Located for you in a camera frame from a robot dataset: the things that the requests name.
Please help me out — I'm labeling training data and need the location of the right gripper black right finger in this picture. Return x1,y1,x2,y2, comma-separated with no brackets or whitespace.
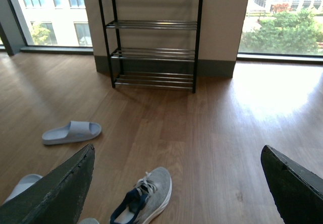
260,145,322,223

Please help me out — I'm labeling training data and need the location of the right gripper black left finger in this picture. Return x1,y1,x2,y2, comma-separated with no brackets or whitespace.
1,144,95,223

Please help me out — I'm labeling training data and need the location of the grey knit sneaker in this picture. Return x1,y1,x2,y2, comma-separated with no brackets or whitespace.
79,217,99,224
110,167,172,223

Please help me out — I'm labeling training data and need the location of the black metal shoe rack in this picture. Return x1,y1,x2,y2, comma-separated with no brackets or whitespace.
98,0,203,92

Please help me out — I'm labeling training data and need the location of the light blue slide sandal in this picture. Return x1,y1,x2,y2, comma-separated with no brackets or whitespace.
3,174,43,204
42,121,101,145

